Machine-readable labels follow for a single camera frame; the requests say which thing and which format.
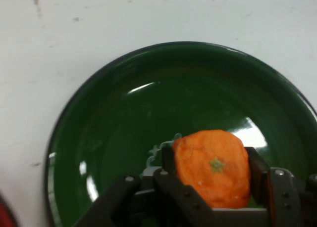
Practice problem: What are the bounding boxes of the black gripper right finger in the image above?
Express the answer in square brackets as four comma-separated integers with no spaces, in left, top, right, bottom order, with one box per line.
[244,146,317,227]

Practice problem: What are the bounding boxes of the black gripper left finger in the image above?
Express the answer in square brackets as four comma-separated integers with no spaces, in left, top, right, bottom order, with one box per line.
[73,144,215,227]

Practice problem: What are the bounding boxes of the red plate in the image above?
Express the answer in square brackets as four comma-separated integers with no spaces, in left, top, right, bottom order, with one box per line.
[0,191,19,227]

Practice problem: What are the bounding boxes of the orange toy fruit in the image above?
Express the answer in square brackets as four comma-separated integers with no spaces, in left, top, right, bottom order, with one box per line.
[172,129,252,209]

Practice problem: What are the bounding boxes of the green plate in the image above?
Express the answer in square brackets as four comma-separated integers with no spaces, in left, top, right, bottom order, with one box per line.
[44,41,317,227]

